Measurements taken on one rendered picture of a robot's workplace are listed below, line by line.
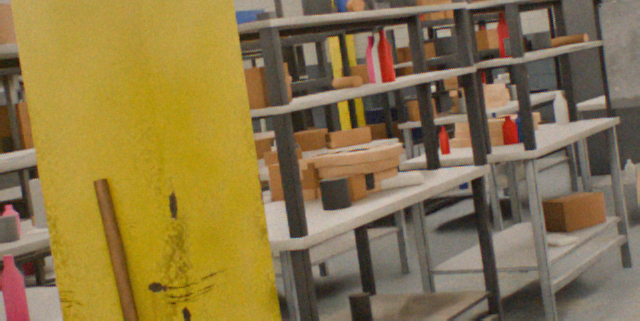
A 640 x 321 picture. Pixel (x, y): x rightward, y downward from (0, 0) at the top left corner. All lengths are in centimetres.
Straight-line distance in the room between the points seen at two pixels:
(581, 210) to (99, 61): 566
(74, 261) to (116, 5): 45
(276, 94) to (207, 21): 222
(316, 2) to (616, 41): 334
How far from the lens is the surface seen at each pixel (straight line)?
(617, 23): 175
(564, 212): 747
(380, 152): 548
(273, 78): 441
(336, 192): 507
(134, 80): 207
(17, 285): 359
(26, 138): 742
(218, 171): 217
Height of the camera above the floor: 151
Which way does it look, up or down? 4 degrees down
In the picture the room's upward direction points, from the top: 8 degrees counter-clockwise
